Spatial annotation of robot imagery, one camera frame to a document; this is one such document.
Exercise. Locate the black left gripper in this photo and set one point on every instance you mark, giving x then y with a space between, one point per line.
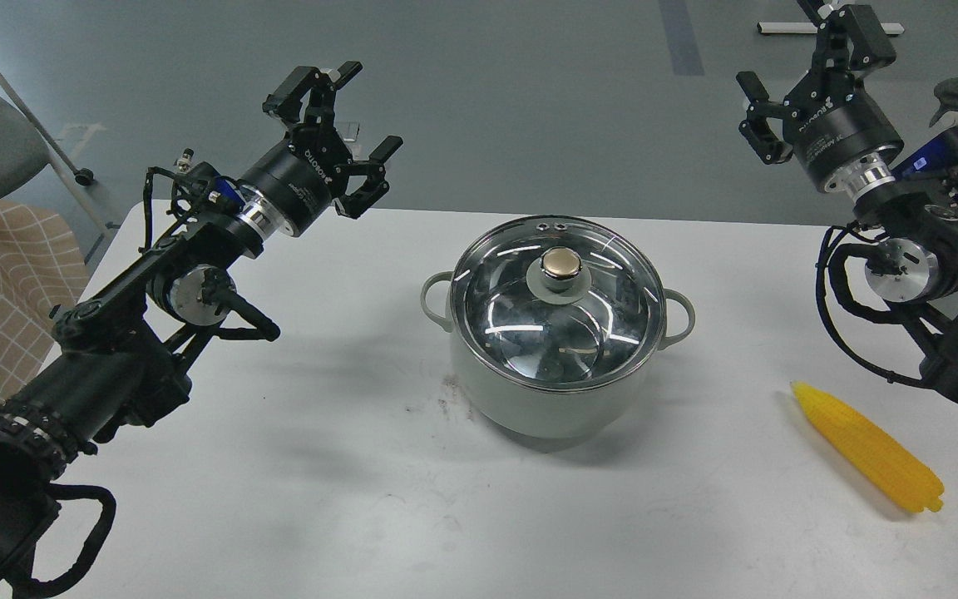
302 174

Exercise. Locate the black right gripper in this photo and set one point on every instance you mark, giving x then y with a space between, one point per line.
829 120

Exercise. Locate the glass pot lid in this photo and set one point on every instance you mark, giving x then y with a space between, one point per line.
558 303

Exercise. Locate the yellow toy corn cob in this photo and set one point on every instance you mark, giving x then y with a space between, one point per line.
890 467

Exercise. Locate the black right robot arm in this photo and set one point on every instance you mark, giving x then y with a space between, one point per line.
897 262

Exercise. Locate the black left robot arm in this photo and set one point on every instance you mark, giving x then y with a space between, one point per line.
127 351

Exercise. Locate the pale green cooking pot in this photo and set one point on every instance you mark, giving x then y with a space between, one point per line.
545 414

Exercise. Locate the beige checkered cloth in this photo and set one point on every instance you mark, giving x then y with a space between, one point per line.
41 267

